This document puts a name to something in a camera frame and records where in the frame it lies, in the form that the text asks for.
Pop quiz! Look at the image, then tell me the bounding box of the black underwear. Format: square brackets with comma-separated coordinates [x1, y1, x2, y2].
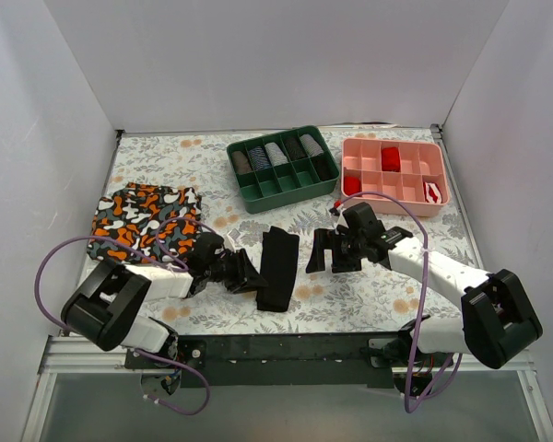
[312, 155, 336, 181]
[256, 226, 300, 313]

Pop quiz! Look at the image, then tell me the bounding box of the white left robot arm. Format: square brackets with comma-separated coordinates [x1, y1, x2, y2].
[61, 232, 268, 368]

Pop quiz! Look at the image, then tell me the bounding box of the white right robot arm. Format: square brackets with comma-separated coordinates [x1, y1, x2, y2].
[306, 203, 543, 369]

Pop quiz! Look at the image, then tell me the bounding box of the red rolled underwear lower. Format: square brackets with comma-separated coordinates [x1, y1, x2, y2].
[343, 176, 361, 196]

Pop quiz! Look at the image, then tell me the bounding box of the black rolled underwear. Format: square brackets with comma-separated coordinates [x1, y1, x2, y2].
[312, 155, 336, 181]

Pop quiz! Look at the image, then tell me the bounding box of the red white rolled underwear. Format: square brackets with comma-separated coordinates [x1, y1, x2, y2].
[423, 181, 443, 204]

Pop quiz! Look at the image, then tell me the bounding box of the red rolled underwear upper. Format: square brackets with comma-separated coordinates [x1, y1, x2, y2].
[381, 146, 401, 172]

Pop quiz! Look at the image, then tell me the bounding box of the grey white striped rolled underwear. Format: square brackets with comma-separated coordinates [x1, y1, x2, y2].
[300, 134, 324, 157]

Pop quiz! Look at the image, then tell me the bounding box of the blue striped rolled underwear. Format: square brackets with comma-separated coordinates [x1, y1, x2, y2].
[248, 146, 271, 171]

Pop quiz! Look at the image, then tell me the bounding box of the orange camouflage underwear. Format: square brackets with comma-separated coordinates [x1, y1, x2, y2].
[92, 182, 202, 262]

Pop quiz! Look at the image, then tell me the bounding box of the brown rolled underwear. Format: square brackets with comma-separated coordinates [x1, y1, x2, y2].
[231, 151, 253, 175]

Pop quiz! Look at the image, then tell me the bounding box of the pink divided organizer box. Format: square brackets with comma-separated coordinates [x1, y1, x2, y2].
[341, 137, 451, 217]

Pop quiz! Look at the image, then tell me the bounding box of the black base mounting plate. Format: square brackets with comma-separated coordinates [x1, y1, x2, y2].
[124, 331, 453, 389]

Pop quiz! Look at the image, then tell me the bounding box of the green divided organizer box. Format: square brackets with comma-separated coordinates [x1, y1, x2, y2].
[227, 125, 340, 214]

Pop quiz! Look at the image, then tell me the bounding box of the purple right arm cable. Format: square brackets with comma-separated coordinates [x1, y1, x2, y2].
[331, 191, 463, 414]

